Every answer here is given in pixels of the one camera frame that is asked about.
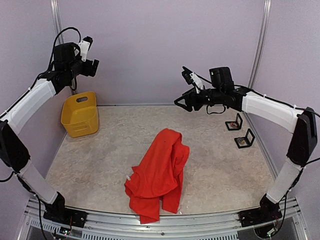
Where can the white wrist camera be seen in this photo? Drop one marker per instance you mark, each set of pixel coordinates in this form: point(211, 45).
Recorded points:
point(84, 46)
point(192, 78)

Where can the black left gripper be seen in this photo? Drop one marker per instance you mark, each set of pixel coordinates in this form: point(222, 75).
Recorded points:
point(87, 70)

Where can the black display case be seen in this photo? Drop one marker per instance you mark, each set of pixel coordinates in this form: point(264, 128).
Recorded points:
point(245, 141)
point(235, 125)

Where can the aluminium front rail frame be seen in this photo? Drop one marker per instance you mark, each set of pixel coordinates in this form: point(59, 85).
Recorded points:
point(115, 226)

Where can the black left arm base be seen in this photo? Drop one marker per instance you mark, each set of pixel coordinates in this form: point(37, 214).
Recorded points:
point(71, 217)

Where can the aluminium corner post right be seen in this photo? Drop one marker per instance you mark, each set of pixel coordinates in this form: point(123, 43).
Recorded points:
point(261, 42)

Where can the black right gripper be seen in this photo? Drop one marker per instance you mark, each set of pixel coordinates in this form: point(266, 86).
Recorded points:
point(190, 95)

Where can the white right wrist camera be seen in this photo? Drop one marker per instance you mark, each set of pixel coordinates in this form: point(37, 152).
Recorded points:
point(192, 78)

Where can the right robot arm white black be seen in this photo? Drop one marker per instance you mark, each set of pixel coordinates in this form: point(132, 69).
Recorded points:
point(300, 122)

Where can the black display case far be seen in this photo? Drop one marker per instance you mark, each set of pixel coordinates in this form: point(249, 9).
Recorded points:
point(235, 125)

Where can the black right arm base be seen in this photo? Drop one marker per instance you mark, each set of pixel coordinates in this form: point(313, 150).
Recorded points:
point(259, 215)

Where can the aluminium corner post left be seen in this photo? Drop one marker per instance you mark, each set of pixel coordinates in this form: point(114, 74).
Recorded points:
point(56, 16)

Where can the aluminium corner post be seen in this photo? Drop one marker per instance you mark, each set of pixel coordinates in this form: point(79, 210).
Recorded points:
point(56, 16)
point(261, 42)

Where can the red t-shirt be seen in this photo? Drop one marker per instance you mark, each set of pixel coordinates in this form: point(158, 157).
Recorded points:
point(157, 182)

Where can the black display case near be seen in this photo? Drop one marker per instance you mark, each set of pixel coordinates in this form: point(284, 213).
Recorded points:
point(245, 141)

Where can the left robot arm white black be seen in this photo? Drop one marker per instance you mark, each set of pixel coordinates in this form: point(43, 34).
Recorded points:
point(69, 61)

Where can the yellow plastic basket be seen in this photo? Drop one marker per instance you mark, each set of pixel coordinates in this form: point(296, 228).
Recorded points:
point(80, 115)

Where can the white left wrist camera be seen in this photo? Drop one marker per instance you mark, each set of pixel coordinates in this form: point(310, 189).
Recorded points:
point(84, 46)

